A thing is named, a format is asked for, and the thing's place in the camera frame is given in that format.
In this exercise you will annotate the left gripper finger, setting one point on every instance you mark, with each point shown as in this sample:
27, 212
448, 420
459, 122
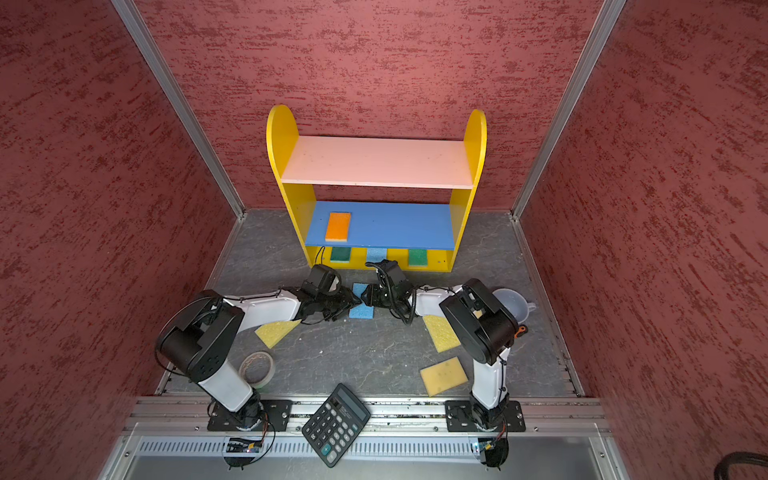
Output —
318, 314
345, 299

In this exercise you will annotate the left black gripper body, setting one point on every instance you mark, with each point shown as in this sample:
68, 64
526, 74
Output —
326, 298

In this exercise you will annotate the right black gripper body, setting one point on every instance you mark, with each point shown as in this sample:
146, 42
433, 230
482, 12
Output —
386, 298

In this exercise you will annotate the blue sponge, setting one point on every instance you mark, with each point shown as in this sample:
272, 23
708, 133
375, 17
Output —
361, 311
376, 255

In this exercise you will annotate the dark green scrub sponge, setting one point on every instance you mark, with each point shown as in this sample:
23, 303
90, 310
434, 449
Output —
340, 254

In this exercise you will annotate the bright green sponge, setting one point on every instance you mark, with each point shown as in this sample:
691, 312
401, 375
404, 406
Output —
417, 258

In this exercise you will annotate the yellow sponge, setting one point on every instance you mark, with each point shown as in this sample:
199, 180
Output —
443, 376
441, 333
271, 334

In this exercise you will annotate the orange sponge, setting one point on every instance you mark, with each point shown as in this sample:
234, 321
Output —
338, 227

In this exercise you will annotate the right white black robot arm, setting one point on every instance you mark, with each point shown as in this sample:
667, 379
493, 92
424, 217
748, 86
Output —
485, 328

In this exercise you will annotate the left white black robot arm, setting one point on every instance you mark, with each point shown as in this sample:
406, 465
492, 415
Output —
198, 338

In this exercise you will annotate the yellow shelf pink blue boards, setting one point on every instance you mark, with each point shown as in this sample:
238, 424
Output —
301, 163

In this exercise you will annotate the clear tape roll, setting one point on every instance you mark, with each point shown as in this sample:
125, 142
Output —
257, 369

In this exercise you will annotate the black calculator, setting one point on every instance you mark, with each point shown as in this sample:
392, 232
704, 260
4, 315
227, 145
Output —
333, 428

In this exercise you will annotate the grey plastic cup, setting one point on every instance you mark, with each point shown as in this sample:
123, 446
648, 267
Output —
515, 303

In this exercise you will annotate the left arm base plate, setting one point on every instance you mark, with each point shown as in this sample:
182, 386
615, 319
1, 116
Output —
276, 414

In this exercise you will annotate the orange handled screwdriver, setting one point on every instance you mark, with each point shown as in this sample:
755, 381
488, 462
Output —
522, 330

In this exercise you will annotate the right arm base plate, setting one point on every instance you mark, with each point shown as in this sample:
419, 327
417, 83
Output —
469, 416

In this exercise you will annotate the left circuit board with wires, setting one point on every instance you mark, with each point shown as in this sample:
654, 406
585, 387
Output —
241, 452

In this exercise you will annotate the circuit board with wires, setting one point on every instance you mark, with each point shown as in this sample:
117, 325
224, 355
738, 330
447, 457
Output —
241, 452
492, 453

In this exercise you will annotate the right circuit board with wires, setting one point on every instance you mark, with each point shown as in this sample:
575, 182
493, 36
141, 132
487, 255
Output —
492, 453

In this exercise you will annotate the aluminium front rail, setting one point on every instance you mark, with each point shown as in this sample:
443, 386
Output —
400, 428

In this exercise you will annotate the left aluminium corner post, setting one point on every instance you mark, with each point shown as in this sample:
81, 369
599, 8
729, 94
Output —
138, 30

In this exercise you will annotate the aluminium corner post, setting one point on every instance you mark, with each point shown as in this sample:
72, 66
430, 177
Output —
603, 26
138, 30

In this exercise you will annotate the right aluminium corner post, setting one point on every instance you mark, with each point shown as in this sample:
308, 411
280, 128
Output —
603, 26

